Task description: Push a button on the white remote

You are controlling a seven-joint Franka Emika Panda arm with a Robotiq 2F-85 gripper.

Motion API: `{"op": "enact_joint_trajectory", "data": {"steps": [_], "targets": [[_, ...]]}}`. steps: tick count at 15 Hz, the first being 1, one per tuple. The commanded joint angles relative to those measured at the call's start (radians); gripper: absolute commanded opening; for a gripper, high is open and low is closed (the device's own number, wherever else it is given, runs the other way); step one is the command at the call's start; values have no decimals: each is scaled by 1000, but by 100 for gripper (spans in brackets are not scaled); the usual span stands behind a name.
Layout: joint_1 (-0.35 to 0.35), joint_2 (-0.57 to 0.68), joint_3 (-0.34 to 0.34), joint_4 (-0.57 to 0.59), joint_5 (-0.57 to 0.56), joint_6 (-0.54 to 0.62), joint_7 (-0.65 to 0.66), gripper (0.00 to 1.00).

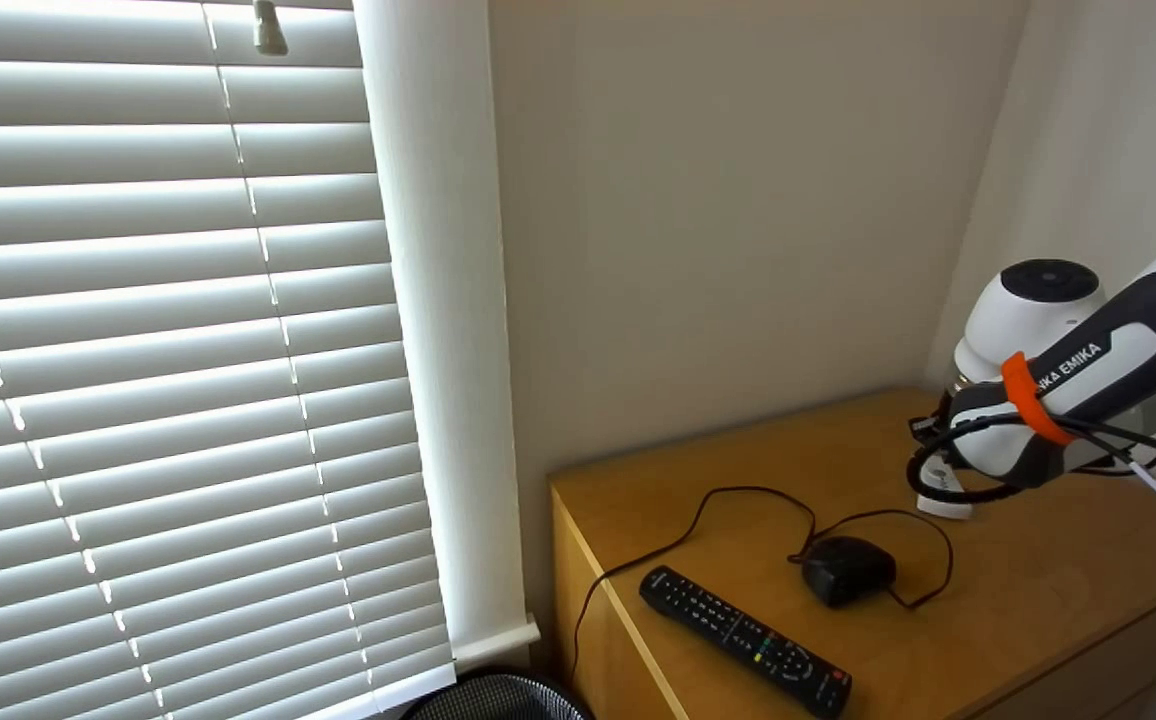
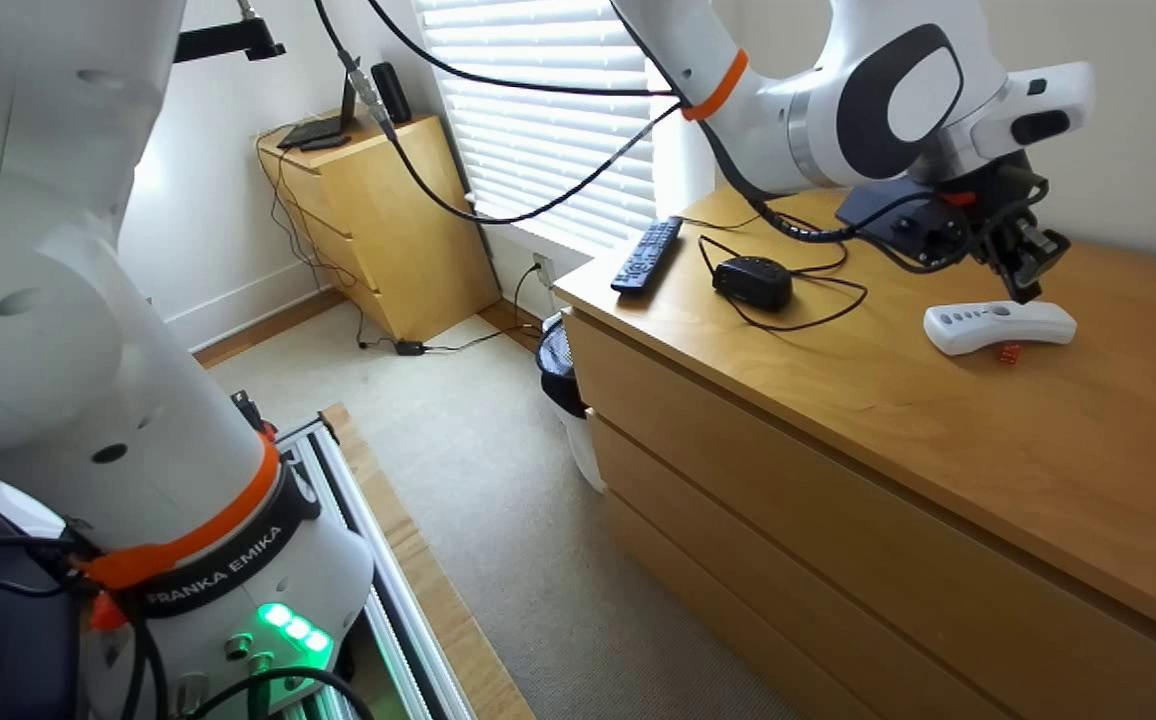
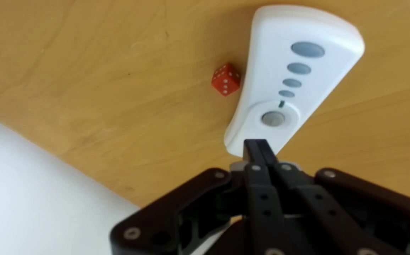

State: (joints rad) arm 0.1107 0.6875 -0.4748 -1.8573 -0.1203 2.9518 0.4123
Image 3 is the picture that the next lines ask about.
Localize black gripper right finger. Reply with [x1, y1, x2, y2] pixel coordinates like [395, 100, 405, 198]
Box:
[260, 139, 410, 255]

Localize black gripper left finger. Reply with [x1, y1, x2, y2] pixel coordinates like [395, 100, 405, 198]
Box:
[110, 139, 310, 255]

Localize white remote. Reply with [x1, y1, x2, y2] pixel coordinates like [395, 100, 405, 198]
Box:
[223, 4, 366, 157]

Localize red die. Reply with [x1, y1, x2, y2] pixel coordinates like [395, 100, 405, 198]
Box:
[210, 62, 243, 98]

